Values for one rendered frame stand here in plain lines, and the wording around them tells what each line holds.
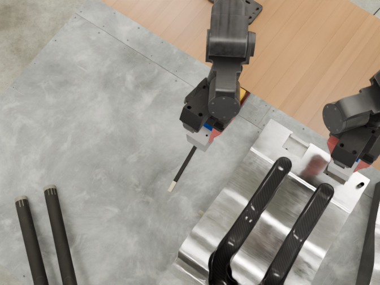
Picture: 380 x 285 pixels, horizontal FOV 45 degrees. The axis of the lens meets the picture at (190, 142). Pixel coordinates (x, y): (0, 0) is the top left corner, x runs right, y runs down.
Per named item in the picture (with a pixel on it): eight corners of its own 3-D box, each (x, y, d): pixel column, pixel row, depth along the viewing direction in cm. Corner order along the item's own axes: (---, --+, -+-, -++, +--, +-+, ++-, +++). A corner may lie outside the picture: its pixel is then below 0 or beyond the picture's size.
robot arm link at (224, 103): (249, 121, 83) (257, 68, 74) (201, 117, 83) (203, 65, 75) (248, 80, 91) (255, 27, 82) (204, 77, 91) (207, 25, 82)
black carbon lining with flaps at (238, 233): (277, 155, 107) (285, 142, 98) (339, 193, 104) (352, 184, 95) (193, 283, 99) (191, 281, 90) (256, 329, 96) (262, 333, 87)
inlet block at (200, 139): (218, 96, 108) (219, 87, 103) (236, 107, 107) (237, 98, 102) (186, 141, 105) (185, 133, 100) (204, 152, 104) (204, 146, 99)
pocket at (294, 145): (289, 136, 110) (292, 130, 107) (308, 148, 109) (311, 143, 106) (279, 151, 109) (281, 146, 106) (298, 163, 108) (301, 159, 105)
